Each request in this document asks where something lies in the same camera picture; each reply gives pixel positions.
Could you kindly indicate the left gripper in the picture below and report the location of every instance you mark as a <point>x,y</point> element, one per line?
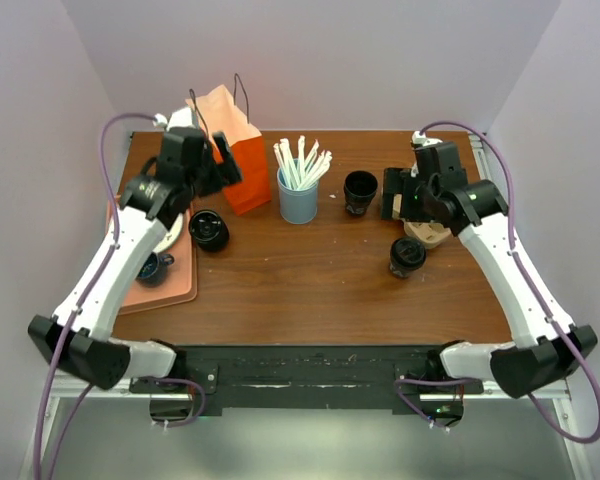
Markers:
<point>223,174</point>

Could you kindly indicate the cardboard cup carrier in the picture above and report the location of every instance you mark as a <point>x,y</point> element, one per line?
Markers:
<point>431,235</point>

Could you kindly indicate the stack of black lids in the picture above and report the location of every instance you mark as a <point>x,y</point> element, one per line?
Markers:
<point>208,231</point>

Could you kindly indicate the watermelon pattern plate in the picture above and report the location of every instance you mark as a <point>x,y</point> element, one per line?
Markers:
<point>171,236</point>

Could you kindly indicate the orange paper bag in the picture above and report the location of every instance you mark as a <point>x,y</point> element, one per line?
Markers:
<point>228,112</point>

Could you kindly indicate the blue straw holder cup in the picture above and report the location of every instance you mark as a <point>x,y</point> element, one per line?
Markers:
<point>297,206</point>

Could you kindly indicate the dark blue mug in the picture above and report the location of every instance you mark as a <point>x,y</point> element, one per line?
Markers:
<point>155,270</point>

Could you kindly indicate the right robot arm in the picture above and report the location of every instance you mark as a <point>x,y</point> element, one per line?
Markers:
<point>456,210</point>

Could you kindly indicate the black cup lid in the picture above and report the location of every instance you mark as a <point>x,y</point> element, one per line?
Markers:
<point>407,252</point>

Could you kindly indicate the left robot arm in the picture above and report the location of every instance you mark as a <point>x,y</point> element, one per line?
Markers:
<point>77,337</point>

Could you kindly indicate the pink tray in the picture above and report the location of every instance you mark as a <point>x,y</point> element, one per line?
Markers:
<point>180,285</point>

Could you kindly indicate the aluminium frame rail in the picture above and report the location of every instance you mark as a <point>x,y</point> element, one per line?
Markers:
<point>548,346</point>

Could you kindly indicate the white wrapped straws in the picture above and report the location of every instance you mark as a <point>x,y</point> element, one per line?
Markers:
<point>304,170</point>

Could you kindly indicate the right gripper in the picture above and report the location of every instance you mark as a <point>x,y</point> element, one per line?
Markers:
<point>394,182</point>

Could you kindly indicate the single black cup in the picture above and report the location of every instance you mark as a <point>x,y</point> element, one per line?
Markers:
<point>401,272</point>

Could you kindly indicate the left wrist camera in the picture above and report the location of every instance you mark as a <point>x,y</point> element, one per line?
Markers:
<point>181,118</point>

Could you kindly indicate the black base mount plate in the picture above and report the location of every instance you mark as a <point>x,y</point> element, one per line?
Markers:
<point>374,377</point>

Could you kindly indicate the stack of black cups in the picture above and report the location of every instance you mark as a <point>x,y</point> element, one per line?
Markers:
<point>360,188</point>

